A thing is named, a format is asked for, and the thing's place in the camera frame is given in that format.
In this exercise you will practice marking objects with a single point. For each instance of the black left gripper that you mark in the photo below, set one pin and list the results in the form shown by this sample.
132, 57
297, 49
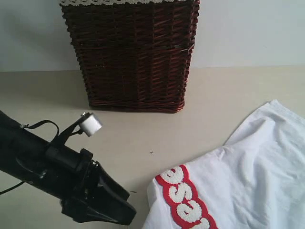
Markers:
86, 191

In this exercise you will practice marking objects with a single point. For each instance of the white t-shirt red lettering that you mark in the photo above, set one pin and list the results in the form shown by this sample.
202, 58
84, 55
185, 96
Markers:
256, 180

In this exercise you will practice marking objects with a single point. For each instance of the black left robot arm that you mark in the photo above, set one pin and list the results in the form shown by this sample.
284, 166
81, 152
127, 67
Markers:
18, 145

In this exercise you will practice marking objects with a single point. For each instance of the dark red wicker basket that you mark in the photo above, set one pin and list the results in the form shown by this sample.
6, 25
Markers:
134, 57

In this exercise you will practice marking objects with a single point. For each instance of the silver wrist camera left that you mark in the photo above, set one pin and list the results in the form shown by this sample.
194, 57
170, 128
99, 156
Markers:
90, 124

